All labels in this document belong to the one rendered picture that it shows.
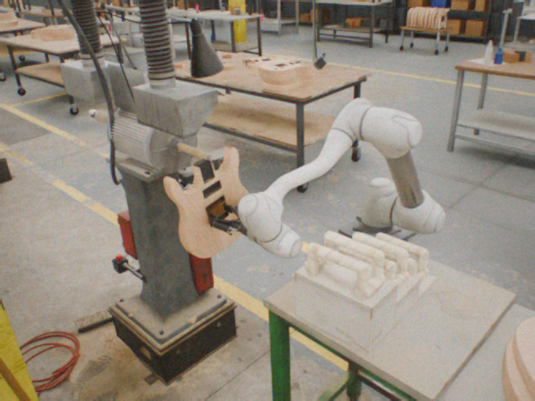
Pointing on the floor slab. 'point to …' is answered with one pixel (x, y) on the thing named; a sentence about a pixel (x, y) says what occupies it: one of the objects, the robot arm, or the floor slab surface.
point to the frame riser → (169, 367)
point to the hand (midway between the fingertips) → (218, 211)
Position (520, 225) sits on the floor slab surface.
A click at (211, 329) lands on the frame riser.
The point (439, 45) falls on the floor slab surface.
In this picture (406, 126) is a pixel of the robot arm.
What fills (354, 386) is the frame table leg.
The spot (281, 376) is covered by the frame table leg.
